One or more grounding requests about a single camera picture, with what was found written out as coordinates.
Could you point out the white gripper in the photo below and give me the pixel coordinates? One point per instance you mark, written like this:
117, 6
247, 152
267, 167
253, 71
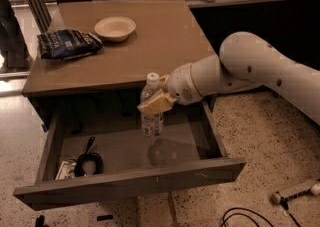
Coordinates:
180, 83

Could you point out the clear plastic water bottle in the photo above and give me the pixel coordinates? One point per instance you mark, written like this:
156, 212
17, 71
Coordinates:
152, 125

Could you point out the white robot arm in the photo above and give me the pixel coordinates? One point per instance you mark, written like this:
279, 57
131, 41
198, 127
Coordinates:
244, 61

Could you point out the open grey top drawer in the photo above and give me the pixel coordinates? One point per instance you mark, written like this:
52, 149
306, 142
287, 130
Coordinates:
189, 153

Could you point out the white box in drawer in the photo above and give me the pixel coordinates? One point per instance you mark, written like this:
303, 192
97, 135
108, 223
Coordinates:
66, 170

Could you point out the white ceramic bowl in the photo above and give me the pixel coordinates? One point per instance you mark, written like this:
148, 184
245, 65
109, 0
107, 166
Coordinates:
115, 29

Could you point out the blue snack bag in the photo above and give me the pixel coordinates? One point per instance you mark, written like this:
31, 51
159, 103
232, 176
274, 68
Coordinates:
67, 44

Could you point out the small black floor object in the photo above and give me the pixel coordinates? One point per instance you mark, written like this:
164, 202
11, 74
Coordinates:
104, 217

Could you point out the person's dark legs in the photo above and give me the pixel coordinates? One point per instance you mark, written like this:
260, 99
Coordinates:
12, 44

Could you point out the white power strip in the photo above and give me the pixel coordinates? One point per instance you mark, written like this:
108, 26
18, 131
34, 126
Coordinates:
310, 186

